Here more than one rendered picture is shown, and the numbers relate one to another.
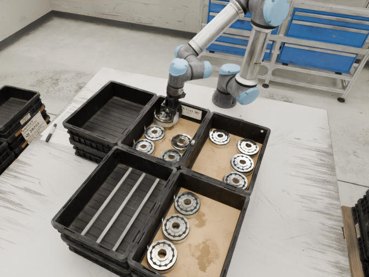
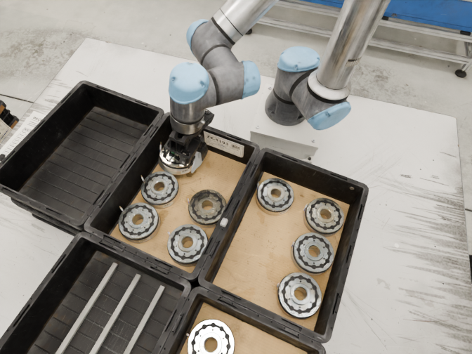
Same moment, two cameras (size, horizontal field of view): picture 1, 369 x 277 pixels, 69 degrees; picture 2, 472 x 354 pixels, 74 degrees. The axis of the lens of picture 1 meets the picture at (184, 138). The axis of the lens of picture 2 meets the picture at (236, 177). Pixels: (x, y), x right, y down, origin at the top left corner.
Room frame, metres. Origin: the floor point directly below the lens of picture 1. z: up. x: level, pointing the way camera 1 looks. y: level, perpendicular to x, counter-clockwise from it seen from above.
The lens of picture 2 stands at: (0.53, -0.06, 1.64)
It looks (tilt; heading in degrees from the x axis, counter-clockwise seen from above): 60 degrees down; 0
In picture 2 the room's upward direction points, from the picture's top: 3 degrees clockwise
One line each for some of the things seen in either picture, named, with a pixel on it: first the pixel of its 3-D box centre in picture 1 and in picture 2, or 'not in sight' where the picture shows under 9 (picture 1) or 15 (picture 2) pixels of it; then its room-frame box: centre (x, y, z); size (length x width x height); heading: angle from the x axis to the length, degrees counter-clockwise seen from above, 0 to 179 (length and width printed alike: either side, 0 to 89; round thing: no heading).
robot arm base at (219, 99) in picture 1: (225, 93); (289, 98); (1.29, -0.23, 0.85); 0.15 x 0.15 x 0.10
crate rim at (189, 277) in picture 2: (167, 127); (179, 185); (0.91, 0.08, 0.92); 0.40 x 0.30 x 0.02; 158
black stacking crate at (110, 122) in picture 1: (114, 117); (89, 155); (1.02, 0.36, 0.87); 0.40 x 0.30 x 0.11; 158
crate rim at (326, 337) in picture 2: (228, 148); (289, 232); (0.80, -0.20, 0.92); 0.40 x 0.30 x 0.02; 158
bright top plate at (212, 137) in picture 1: (219, 136); (275, 194); (0.93, -0.17, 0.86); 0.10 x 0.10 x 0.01
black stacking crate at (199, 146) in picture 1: (226, 156); (286, 238); (0.80, -0.20, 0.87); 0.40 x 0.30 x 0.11; 158
